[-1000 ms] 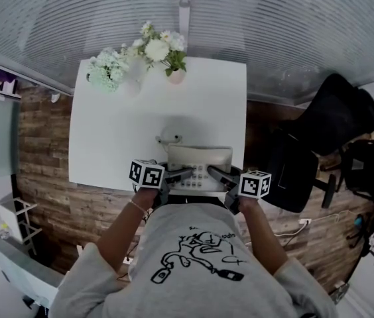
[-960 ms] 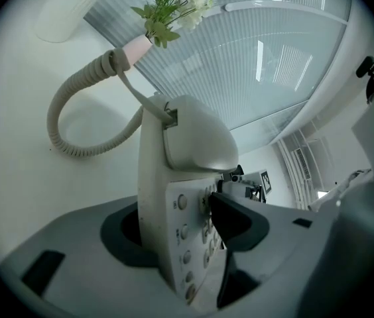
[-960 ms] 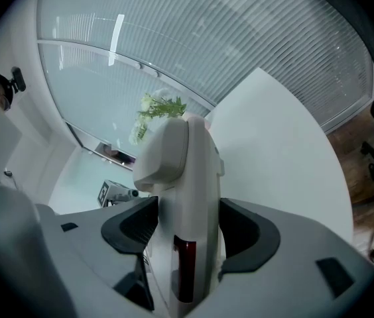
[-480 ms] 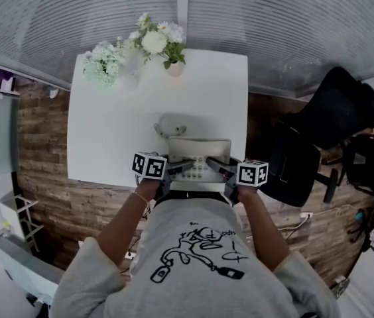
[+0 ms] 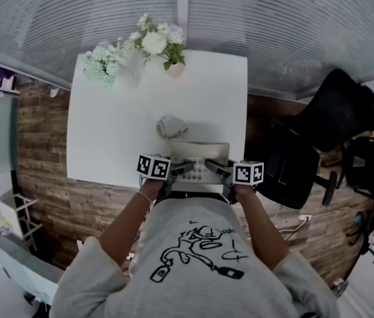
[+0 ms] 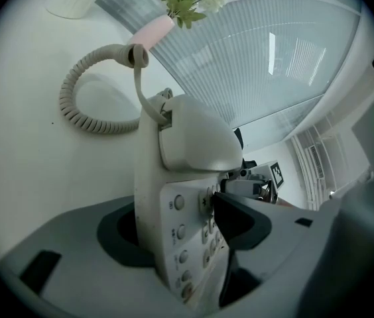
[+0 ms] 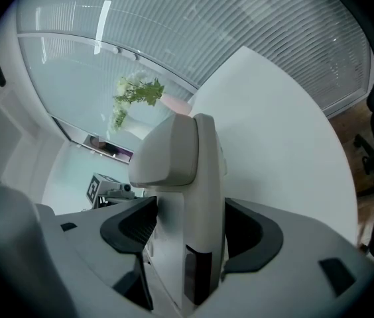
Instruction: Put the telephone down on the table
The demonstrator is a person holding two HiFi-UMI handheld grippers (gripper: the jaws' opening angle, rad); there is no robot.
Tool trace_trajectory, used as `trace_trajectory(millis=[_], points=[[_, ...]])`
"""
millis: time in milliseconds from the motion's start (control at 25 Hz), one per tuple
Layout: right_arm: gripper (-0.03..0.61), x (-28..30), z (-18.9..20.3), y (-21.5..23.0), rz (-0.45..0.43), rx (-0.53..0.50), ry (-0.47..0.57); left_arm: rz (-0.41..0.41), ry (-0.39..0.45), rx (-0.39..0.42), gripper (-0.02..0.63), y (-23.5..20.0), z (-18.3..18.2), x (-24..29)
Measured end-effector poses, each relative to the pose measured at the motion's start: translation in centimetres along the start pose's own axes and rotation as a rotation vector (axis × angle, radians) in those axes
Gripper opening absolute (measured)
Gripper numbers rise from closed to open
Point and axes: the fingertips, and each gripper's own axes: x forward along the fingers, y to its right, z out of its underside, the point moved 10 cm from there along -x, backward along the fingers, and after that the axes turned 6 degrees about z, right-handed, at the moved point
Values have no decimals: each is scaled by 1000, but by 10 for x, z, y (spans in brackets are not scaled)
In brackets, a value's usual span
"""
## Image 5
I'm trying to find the large black office chair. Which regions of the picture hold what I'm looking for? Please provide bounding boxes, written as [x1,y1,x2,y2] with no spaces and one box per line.
[256,68,374,211]

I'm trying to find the white vase with pale flowers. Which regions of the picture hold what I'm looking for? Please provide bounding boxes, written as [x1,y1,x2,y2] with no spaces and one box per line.
[82,41,141,89]

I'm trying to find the white power cable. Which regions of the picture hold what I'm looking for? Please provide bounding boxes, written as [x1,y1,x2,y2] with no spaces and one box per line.
[309,207,357,221]

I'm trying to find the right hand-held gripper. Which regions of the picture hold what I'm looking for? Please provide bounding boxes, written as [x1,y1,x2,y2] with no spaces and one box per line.
[204,159,265,205]

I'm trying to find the white table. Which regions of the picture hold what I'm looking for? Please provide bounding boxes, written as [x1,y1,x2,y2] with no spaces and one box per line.
[66,50,249,192]

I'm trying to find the grey printed t-shirt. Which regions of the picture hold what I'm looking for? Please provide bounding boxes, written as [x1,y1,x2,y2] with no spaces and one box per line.
[49,195,340,318]

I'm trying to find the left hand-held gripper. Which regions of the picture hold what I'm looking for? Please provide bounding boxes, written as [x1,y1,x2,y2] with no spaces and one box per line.
[136,154,195,197]

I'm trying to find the white cabinet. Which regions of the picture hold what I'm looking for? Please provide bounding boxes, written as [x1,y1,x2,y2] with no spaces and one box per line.
[0,233,65,304]

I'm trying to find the person's left forearm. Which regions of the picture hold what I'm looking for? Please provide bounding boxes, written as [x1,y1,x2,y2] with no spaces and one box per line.
[99,179,168,266]

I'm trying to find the white desk phone with keypad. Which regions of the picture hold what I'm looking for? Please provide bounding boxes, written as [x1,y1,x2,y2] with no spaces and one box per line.
[168,140,237,186]

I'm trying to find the pink vase with white flowers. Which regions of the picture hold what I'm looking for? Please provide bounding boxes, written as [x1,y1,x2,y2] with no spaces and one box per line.
[117,13,187,78]

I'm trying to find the person's right forearm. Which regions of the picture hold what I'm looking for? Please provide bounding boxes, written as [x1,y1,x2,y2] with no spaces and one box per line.
[233,184,290,272]

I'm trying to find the white metal rack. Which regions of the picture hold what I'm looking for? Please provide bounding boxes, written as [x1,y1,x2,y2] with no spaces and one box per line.
[11,193,44,252]

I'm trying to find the beige cable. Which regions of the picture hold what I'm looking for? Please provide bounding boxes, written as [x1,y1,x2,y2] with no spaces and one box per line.
[156,115,190,140]

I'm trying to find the small black office chair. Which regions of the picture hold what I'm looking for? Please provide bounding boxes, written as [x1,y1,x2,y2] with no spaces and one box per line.
[339,132,374,205]

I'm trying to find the black tripod stand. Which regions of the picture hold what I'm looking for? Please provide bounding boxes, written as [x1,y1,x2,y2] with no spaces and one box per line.
[345,229,374,264]

